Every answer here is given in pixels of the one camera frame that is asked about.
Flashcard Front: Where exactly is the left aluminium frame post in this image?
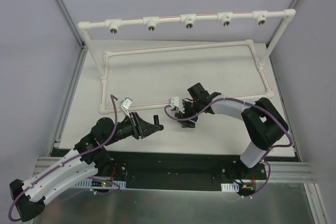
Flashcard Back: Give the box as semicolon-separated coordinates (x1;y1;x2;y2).
47;0;87;156

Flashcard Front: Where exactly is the black faucet valve handle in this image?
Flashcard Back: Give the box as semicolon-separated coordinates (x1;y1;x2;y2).
180;121;195;129

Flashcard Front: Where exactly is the white PVC pipe frame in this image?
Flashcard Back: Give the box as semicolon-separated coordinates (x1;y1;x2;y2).
77;9;296;115

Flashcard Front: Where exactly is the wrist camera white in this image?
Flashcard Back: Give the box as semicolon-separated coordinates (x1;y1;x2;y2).
168;97;184;112
119;97;132;117

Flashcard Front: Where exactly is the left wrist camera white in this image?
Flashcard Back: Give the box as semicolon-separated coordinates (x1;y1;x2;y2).
119;97;132;117

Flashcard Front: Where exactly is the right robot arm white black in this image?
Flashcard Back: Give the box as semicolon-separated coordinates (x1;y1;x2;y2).
168;83;289;179

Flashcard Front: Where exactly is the black L-shaped faucet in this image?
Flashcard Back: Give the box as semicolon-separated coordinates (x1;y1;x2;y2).
153;115;164;131

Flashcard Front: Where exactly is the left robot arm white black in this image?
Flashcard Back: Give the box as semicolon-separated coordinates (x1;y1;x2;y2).
9;112;164;222

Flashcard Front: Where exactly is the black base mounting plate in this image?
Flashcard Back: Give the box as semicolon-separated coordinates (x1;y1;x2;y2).
49;148;266;190

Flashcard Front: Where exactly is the left white cable duct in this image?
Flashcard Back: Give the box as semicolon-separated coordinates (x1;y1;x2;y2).
72;178;127;189

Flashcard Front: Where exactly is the white cable duct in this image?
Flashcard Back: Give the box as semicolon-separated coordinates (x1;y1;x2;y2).
220;183;239;193
72;178;127;189

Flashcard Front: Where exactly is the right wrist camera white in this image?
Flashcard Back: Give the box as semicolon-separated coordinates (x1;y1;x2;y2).
168;97;184;112

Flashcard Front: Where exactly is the right white cable duct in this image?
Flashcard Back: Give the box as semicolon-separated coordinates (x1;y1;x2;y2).
220;183;239;193

